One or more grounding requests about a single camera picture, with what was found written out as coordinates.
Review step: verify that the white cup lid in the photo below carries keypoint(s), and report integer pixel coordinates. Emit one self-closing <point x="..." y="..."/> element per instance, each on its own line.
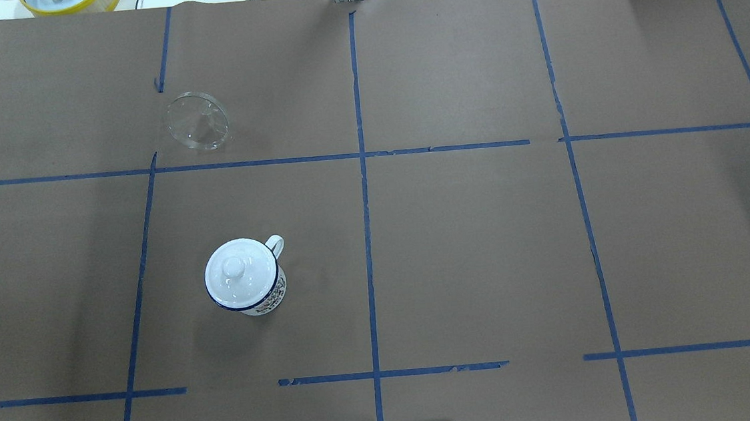
<point x="216" y="283"/>

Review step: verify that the clear glass funnel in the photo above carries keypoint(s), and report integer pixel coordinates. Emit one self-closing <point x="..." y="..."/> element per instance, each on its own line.
<point x="198" y="121"/>

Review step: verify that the white enamel cup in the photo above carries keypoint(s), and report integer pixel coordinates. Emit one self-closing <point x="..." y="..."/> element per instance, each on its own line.
<point x="272" y="292"/>

